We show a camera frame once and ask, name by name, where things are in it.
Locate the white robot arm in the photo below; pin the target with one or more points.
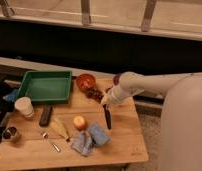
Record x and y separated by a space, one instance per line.
181 118

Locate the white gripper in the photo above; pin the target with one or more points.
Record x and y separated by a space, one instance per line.
116 95

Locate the green plastic tray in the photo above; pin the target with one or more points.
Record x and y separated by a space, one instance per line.
46 87

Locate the silver fork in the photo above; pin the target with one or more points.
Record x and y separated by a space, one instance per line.
45 136

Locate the blue object behind tray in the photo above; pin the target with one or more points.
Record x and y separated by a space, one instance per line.
11 96

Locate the orange bowl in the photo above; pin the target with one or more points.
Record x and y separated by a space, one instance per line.
85 81

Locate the blue-grey cloth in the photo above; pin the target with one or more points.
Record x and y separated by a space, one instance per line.
83 144

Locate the white paper cup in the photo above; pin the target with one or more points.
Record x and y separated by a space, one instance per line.
24 106

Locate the blue brush with black handle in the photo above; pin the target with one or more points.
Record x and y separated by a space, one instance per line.
97 133

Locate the bunch of dark grapes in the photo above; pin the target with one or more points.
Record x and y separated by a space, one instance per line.
94 94

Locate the purple bowl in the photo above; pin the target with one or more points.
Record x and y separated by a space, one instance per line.
116 79

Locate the black remote control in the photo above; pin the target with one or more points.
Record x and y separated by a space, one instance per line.
45 116

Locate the small metal cup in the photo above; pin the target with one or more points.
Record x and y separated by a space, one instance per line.
11 134

